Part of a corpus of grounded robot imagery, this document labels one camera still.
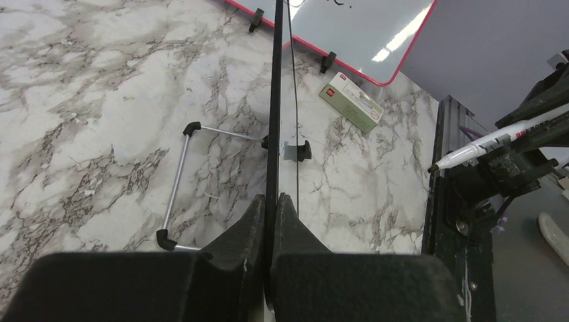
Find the pink framed written whiteboard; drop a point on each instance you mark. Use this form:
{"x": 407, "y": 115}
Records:
{"x": 370, "y": 38}

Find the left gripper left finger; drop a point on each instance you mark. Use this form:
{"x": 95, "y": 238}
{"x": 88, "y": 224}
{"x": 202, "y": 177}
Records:
{"x": 220, "y": 282}

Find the red whiteboard marker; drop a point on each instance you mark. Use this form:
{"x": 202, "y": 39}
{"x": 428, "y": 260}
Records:
{"x": 488, "y": 143}

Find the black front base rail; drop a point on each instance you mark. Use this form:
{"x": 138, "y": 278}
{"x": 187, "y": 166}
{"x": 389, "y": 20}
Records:
{"x": 445, "y": 232}

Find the white whiteboard eraser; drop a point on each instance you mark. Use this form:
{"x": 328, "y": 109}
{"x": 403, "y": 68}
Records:
{"x": 352, "y": 102}

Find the black framed small whiteboard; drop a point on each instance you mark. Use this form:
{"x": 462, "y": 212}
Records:
{"x": 274, "y": 111}

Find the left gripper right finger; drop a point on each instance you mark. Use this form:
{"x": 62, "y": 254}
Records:
{"x": 309, "y": 282}

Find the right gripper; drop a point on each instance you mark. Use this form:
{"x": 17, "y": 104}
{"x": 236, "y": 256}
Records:
{"x": 515, "y": 171}

